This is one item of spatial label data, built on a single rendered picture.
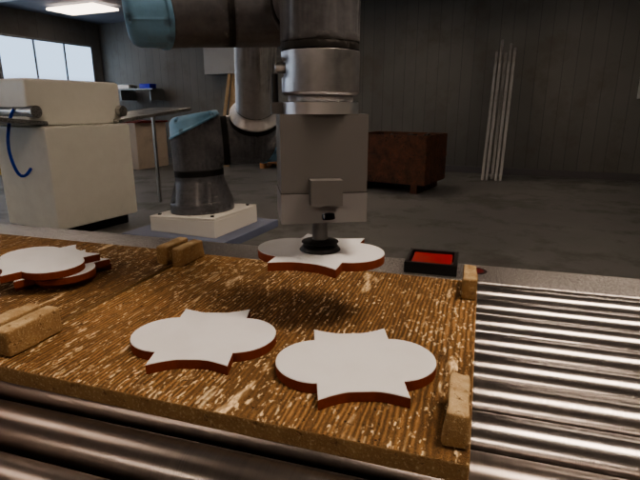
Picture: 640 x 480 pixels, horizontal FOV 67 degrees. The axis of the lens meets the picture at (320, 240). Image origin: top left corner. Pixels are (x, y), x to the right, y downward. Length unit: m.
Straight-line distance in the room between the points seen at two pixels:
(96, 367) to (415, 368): 0.27
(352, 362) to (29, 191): 4.76
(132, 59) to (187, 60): 1.53
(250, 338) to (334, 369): 0.09
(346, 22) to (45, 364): 0.40
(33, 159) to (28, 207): 0.47
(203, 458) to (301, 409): 0.08
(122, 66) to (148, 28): 12.38
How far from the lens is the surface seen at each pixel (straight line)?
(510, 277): 0.76
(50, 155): 4.78
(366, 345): 0.45
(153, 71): 12.30
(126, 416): 0.45
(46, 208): 4.93
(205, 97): 11.42
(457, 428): 0.35
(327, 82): 0.46
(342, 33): 0.47
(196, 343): 0.47
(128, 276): 0.69
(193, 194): 1.16
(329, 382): 0.39
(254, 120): 1.12
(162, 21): 0.55
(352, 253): 0.50
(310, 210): 0.47
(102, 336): 0.53
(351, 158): 0.47
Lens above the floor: 1.15
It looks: 15 degrees down
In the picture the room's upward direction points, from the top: straight up
